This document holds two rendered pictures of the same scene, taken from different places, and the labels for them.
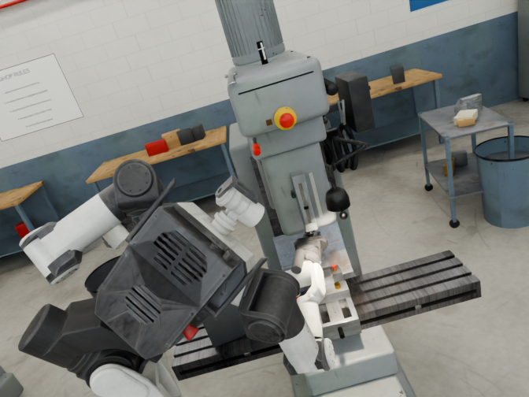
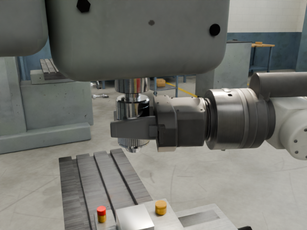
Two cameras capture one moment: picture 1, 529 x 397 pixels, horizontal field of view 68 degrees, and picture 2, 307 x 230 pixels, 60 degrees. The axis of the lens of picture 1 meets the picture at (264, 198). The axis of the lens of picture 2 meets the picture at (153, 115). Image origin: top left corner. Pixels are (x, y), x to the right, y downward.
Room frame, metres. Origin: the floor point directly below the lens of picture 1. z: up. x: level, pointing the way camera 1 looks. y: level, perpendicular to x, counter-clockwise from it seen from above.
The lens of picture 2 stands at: (1.40, 0.21, 1.36)
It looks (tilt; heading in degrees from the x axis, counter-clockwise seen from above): 18 degrees down; 247
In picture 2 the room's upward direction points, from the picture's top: straight up
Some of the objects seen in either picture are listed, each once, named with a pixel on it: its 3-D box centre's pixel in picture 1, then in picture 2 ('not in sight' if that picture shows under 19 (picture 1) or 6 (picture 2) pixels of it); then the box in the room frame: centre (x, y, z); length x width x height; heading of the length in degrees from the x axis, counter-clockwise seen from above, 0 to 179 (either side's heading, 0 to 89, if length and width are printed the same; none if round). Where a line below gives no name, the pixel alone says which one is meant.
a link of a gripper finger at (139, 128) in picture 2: not in sight; (134, 129); (1.29, -0.10, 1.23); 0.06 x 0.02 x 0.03; 160
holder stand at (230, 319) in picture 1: (229, 309); not in sight; (1.30, 0.27, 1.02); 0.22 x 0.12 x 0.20; 98
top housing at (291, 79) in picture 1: (271, 87); not in sight; (1.30, -0.13, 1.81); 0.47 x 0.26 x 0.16; 178
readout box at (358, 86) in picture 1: (356, 101); not in sight; (1.57, -0.47, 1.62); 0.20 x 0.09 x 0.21; 178
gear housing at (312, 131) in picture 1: (281, 124); not in sight; (1.32, -0.13, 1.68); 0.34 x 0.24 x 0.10; 178
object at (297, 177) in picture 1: (304, 201); not in sight; (1.17, -0.12, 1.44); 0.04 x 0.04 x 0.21; 88
